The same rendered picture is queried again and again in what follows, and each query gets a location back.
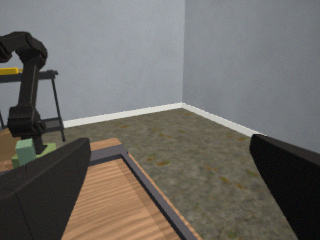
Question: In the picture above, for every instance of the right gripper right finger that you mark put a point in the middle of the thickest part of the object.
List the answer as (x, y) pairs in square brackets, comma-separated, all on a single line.
[(292, 175)]

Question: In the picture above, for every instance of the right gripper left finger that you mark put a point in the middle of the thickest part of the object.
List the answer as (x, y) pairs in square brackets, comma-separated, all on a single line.
[(37, 199)]

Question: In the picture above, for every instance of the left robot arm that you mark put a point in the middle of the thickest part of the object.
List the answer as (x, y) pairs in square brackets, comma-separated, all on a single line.
[(23, 118)]

